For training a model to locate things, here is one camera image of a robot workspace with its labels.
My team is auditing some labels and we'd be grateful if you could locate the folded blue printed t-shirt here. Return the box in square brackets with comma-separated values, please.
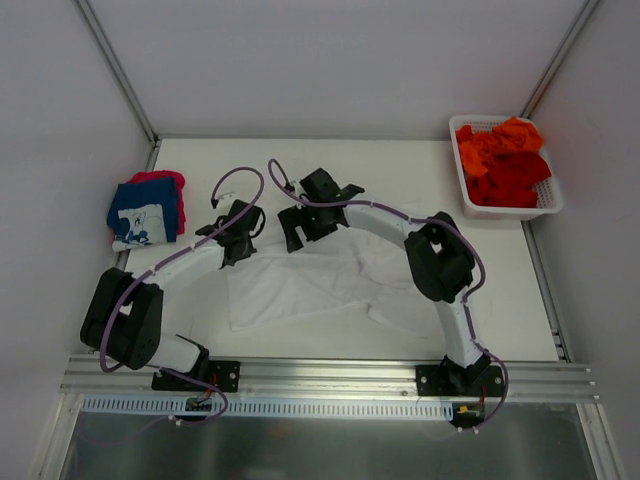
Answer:
[106, 183, 177, 252]

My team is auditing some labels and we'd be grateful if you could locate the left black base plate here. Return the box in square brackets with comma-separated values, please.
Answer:
[151, 358, 241, 393]

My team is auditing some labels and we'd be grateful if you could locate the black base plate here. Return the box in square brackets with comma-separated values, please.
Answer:
[415, 365, 506, 398]
[151, 358, 241, 393]

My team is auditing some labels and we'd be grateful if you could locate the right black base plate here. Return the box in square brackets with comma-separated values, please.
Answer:
[415, 365, 506, 398]

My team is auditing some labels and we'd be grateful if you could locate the orange t-shirt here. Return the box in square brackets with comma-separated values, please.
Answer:
[455, 117, 544, 177]

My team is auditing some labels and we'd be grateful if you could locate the purple cable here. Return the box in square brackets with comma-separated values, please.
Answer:
[267, 158, 511, 433]
[74, 166, 266, 447]

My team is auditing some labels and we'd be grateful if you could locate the red t-shirt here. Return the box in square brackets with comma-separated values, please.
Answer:
[466, 152, 552, 208]

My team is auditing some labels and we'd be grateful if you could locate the aluminium frame post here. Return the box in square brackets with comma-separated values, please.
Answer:
[520, 0, 603, 119]
[72, 0, 159, 146]

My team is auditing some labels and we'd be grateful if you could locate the white plastic basket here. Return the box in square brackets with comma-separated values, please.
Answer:
[449, 114, 563, 221]

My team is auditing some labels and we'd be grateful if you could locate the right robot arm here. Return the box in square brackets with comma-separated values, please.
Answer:
[275, 168, 491, 396]

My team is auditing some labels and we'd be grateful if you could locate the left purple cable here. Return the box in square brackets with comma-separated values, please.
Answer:
[74, 166, 266, 447]

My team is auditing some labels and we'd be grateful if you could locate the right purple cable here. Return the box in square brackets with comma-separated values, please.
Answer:
[267, 158, 511, 433]

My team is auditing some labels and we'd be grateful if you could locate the aluminium mounting rail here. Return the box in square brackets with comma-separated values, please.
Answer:
[59, 354, 601, 404]

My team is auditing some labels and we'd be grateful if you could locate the white t-shirt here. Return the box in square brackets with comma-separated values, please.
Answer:
[227, 228, 441, 338]

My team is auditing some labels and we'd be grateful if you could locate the white slotted cable duct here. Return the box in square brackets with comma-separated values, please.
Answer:
[82, 395, 454, 421]

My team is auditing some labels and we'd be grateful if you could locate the right aluminium frame post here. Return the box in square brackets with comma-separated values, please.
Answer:
[520, 0, 603, 119]

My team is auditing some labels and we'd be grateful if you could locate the left aluminium frame post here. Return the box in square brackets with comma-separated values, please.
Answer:
[72, 0, 159, 146]

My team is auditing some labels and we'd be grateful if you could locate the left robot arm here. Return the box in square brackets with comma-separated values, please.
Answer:
[80, 200, 266, 391]

